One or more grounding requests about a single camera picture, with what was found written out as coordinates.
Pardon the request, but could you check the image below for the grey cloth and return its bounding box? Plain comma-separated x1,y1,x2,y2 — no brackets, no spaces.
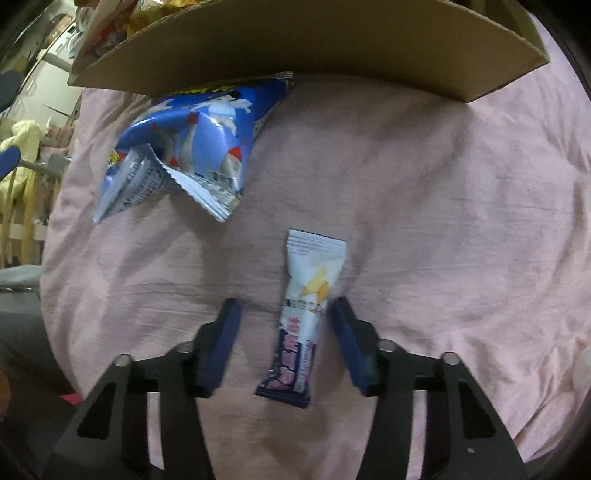
0,265,44,291

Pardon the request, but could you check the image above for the pink blanket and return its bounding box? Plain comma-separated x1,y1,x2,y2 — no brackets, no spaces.
39,69,591,480

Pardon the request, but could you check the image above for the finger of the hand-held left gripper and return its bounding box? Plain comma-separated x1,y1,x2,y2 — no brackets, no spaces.
0,71,24,112
0,145,22,178

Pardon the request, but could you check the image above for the white cabinet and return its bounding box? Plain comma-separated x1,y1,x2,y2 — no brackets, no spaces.
14,44,84,125

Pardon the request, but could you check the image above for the white red snack packet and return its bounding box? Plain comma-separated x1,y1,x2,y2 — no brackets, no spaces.
76,0,134,58

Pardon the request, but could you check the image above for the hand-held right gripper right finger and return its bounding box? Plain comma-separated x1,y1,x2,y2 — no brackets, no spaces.
330,296,527,480

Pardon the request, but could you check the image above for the white purple snack bar packet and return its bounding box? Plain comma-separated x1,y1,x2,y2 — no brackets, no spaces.
255,228,348,409

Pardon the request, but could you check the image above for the brown cardboard box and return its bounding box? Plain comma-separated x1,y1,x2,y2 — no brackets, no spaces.
67,0,552,103

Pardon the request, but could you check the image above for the yellow potato chip bag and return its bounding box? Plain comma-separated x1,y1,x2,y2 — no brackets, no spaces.
129,0,208,26

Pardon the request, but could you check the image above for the pale yellow cloth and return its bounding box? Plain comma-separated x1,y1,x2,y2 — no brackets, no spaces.
0,120,44,204

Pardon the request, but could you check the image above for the blue cartoon snack bag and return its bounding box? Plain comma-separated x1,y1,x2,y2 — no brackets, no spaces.
92,71,296,224

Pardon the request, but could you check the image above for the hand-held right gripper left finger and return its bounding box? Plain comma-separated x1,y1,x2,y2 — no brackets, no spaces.
44,298,243,480

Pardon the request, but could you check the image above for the white washing machine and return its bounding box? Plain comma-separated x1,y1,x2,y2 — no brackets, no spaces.
62,14,84,49

